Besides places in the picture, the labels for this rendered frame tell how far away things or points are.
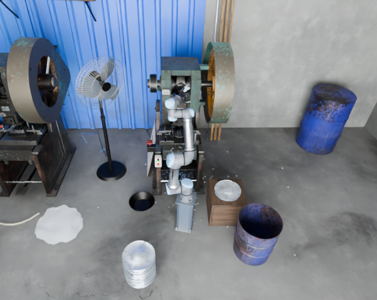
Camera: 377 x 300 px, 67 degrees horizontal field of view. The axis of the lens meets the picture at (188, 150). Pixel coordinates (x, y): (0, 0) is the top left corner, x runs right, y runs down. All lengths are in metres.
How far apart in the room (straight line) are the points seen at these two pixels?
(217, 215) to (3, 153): 2.40
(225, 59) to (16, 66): 1.81
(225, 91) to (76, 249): 2.15
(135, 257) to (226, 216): 1.07
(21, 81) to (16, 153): 1.00
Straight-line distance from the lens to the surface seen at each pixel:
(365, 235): 3.87
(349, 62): 4.99
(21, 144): 3.62
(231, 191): 3.16
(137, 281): 2.82
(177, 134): 3.19
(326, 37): 4.64
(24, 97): 2.92
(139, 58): 4.14
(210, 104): 3.27
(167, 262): 3.04
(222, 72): 2.69
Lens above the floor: 2.63
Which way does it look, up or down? 38 degrees down
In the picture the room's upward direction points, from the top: 3 degrees clockwise
